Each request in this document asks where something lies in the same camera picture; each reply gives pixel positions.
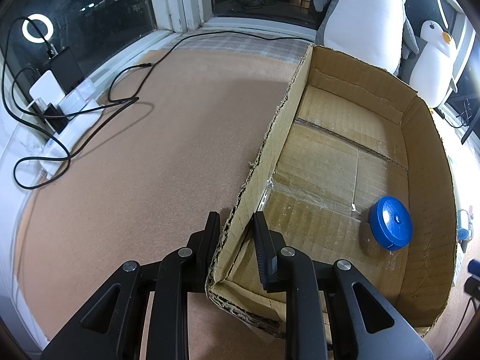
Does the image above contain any white power strip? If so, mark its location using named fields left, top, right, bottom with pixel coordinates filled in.
left=35, top=99, right=105, bottom=181

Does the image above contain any black floor cable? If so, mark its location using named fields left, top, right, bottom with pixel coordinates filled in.
left=435, top=296, right=474, bottom=359

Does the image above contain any cardboard box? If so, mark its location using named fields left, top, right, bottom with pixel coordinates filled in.
left=204, top=44, right=459, bottom=340

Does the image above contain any white plug adapter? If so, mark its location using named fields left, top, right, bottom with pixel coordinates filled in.
left=61, top=78, right=99, bottom=116

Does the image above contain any black plug adapter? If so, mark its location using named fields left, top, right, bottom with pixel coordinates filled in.
left=32, top=101, right=71, bottom=134

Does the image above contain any long thin black cable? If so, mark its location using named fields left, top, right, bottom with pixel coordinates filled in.
left=139, top=31, right=314, bottom=69

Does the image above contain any blue round tape measure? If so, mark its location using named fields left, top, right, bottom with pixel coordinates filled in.
left=367, top=196, right=413, bottom=252

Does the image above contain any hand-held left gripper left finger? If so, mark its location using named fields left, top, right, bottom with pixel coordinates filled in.
left=39, top=212, right=222, bottom=360

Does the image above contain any brown blanket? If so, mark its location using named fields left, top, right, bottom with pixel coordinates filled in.
left=15, top=47, right=480, bottom=360

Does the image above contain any black charging cable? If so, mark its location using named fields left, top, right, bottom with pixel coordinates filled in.
left=0, top=17, right=73, bottom=158

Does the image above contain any white plaid blanket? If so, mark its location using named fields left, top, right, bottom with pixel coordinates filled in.
left=165, top=32, right=314, bottom=68

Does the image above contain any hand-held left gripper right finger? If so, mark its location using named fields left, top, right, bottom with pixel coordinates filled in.
left=252, top=212, right=436, bottom=360

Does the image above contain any white square power adapter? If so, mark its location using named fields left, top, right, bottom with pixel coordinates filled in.
left=29, top=69, right=68, bottom=103

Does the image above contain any clear blue eye drop bottle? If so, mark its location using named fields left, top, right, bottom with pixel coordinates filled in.
left=455, top=206, right=474, bottom=241

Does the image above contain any large penguin plush toy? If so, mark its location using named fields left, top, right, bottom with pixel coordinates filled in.
left=314, top=0, right=419, bottom=76

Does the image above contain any looped black cable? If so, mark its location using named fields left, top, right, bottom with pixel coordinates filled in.
left=13, top=64, right=154, bottom=192

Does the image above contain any small penguin plush toy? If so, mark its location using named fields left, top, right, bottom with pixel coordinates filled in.
left=409, top=20, right=459, bottom=109

